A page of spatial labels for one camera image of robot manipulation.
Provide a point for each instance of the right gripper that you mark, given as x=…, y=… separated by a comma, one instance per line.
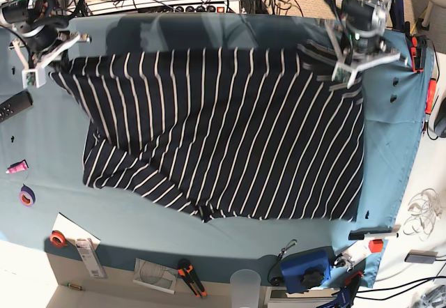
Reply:
x=44, y=47

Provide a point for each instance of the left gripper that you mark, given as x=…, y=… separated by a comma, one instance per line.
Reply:
x=347, y=72

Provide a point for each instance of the navy white striped t-shirt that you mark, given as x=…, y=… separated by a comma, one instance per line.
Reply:
x=257, y=133

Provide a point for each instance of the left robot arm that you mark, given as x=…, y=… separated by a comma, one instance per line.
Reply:
x=357, y=37

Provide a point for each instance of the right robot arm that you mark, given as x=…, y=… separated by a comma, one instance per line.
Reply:
x=23, y=16

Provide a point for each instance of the black remote control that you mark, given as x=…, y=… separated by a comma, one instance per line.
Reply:
x=15, y=104

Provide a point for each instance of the orange black clamp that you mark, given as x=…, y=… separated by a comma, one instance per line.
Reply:
x=418, y=52

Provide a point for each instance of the black computer mouse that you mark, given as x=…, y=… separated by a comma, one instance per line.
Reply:
x=439, y=126

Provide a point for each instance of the pink tube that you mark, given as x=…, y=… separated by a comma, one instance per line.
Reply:
x=17, y=167

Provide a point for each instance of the teal table cloth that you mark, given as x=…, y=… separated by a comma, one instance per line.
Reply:
x=50, y=136

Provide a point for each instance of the purple tape roll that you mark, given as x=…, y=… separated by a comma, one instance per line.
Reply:
x=27, y=196

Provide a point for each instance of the white zip ties bundle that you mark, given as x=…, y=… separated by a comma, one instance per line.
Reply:
x=425, y=209

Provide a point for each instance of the white paper sheet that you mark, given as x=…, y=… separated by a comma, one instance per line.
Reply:
x=72, y=231

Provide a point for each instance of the black marker pen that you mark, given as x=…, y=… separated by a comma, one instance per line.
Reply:
x=373, y=234

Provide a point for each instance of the orange tape roll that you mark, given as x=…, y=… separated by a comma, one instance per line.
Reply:
x=57, y=239

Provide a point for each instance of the small red block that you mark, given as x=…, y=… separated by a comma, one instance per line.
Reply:
x=376, y=246

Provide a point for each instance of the grey adapter box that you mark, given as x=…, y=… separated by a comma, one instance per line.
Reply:
x=420, y=257

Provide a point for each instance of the packaged item with barcode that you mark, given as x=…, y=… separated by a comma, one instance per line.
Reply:
x=90, y=258

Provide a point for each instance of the blue clamp with black knob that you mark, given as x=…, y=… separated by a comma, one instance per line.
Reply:
x=304, y=272

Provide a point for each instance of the frosted plastic cup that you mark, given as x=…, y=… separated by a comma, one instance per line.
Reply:
x=245, y=288

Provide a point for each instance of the clear plastic bag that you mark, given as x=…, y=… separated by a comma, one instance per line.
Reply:
x=155, y=276

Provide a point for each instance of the orange black cutter pliers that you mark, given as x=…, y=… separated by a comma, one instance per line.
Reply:
x=189, y=276

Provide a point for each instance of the orange handled tool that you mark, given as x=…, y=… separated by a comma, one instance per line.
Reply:
x=430, y=95

